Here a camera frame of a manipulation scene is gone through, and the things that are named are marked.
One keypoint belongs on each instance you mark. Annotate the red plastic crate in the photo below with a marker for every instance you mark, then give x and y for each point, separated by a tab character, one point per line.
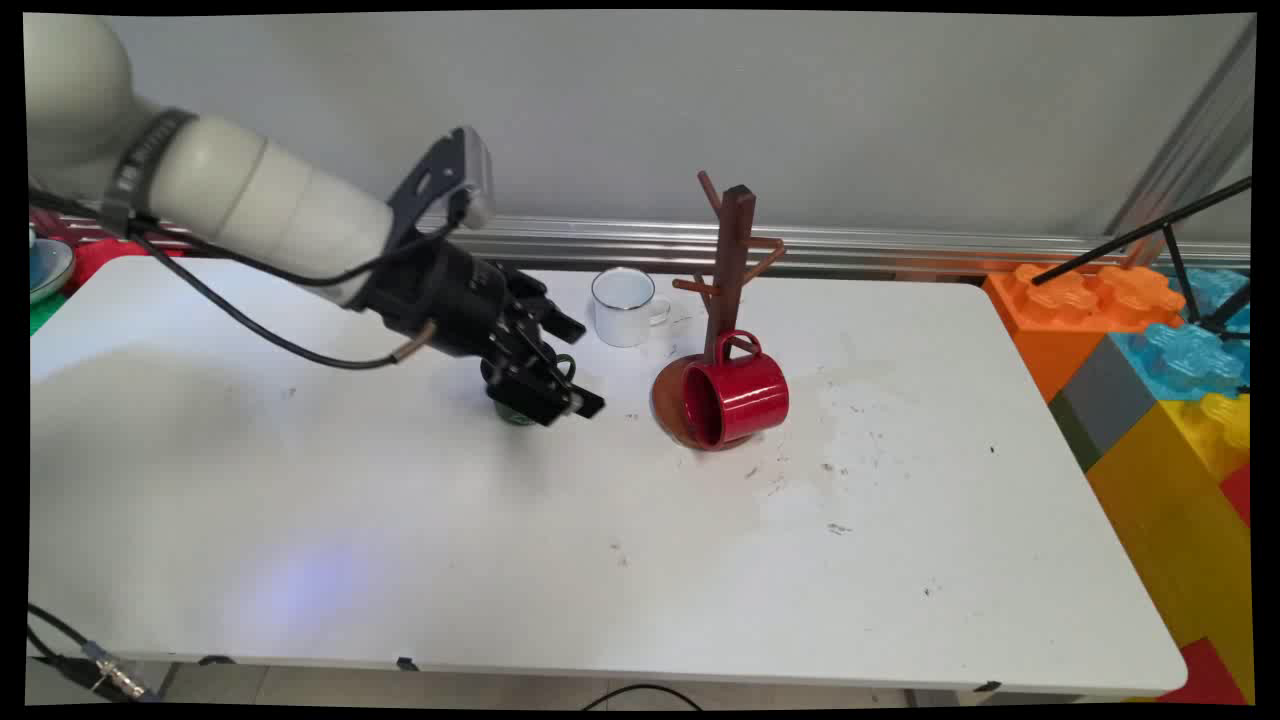
95	255

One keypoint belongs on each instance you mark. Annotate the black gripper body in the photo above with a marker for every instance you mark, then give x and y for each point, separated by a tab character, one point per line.
450	300

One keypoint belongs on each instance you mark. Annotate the yellow giant building block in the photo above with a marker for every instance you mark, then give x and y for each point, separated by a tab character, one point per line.
1180	540

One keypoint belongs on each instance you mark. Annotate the green plastic block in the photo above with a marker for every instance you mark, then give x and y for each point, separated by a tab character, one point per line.
42	315

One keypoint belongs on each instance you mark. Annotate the slanted aluminium profile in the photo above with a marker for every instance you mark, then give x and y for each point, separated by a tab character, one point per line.
1190	140

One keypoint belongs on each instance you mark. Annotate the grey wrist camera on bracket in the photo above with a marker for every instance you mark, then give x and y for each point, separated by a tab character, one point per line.
470	175

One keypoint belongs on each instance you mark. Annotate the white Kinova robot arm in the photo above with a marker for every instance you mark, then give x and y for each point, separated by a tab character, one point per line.
250	190

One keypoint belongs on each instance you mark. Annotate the dark green cup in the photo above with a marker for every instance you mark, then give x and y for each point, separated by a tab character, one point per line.
517	412

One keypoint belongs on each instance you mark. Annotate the black tripod stand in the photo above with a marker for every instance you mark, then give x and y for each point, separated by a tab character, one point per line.
1170	245

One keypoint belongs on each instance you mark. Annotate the white enamel mug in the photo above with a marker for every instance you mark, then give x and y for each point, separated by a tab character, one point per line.
625	310

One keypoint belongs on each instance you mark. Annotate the aluminium rail along wall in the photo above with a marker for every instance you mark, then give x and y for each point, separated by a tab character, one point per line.
850	248

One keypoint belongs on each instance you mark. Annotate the grey giant building block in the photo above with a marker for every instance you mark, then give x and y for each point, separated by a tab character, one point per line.
1105	400

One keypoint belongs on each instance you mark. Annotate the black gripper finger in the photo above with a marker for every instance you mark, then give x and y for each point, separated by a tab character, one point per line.
555	318
540	385

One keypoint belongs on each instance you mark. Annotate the small red building block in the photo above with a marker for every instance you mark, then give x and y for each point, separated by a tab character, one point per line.
1240	495

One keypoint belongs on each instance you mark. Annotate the red mug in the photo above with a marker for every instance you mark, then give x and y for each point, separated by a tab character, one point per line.
750	395

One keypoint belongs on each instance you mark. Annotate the brown wooden mug tree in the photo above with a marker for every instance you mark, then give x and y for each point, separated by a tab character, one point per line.
732	260

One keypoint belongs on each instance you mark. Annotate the blue-grey bowl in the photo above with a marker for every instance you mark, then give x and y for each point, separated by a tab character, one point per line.
48	268

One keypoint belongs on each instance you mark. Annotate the blue giant building block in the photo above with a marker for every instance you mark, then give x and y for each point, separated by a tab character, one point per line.
1190	355

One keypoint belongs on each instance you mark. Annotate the large red building block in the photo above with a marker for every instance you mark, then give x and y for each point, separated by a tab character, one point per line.
1205	675

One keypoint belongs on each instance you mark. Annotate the orange giant building block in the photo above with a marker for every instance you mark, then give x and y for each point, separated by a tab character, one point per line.
1050	320

